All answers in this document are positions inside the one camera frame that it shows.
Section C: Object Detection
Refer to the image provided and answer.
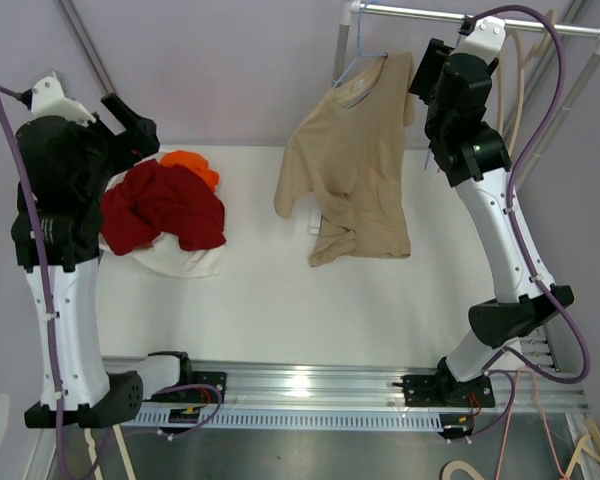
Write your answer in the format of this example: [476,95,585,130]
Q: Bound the dark red t-shirt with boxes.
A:
[100,160,226,255]

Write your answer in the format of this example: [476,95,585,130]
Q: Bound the orange t-shirt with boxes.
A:
[159,150,220,192]

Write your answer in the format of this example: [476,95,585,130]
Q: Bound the beige plastic hanger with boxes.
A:
[496,27,552,154]

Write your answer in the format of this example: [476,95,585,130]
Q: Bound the white t-shirt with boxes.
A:
[131,233,227,279]

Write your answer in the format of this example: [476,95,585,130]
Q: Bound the beige t-shirt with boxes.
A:
[273,52,414,267]

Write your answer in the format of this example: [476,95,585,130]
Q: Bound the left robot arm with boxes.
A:
[11,88,196,429]

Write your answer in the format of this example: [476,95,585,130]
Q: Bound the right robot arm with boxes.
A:
[402,39,574,407]

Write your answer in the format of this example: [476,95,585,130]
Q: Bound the beige hanger on floor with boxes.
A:
[83,425,137,480]

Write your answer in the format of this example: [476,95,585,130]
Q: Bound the pink hanger on floor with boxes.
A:
[494,365,566,480]

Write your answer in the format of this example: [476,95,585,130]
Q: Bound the beige hanger bottom right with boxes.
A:
[439,417,600,480]

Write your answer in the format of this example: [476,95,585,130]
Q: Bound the silver clothes rack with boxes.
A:
[307,0,600,234]

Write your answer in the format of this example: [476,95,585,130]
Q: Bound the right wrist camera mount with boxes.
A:
[452,16,506,65]

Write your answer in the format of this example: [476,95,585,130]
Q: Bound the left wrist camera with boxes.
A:
[22,70,96,126]

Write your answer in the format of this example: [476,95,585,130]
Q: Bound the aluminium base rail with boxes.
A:
[99,358,589,414]

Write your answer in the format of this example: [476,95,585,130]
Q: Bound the white slotted cable duct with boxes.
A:
[125,407,443,432]

